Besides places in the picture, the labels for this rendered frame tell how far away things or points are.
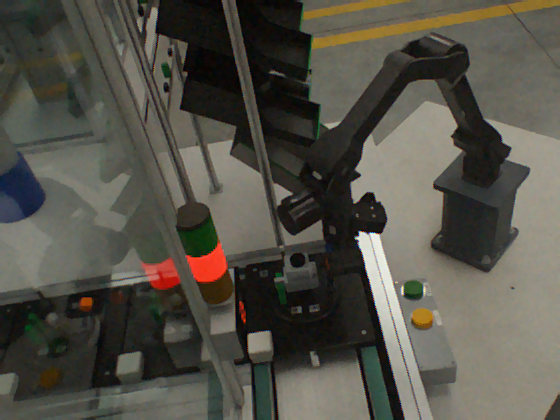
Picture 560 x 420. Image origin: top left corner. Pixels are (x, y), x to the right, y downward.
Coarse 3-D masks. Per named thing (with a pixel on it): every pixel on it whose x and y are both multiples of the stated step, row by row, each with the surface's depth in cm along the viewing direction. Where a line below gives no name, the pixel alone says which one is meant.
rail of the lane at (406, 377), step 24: (360, 240) 129; (384, 264) 123; (384, 288) 119; (384, 312) 114; (384, 336) 110; (408, 336) 109; (384, 360) 117; (408, 360) 106; (408, 384) 103; (408, 408) 99
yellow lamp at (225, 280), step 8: (224, 272) 81; (216, 280) 80; (224, 280) 81; (200, 288) 82; (208, 288) 81; (216, 288) 81; (224, 288) 82; (232, 288) 84; (208, 296) 82; (216, 296) 82; (224, 296) 83
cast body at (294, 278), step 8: (288, 256) 112; (296, 256) 110; (304, 256) 110; (288, 264) 110; (296, 264) 109; (304, 264) 110; (312, 264) 113; (288, 272) 109; (296, 272) 109; (304, 272) 109; (312, 272) 112; (280, 280) 113; (288, 280) 110; (296, 280) 111; (304, 280) 111; (312, 280) 111; (288, 288) 112; (296, 288) 112; (304, 288) 112; (312, 288) 113
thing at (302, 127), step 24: (192, 72) 117; (216, 72) 122; (192, 96) 112; (216, 96) 111; (240, 96) 111; (264, 96) 125; (288, 96) 125; (216, 120) 115; (240, 120) 115; (264, 120) 114; (288, 120) 122; (312, 120) 124; (312, 144) 117
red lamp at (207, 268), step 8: (216, 248) 77; (208, 256) 77; (216, 256) 78; (224, 256) 81; (192, 264) 78; (200, 264) 77; (208, 264) 78; (216, 264) 78; (224, 264) 80; (192, 272) 80; (200, 272) 79; (208, 272) 79; (216, 272) 79; (200, 280) 80; (208, 280) 80
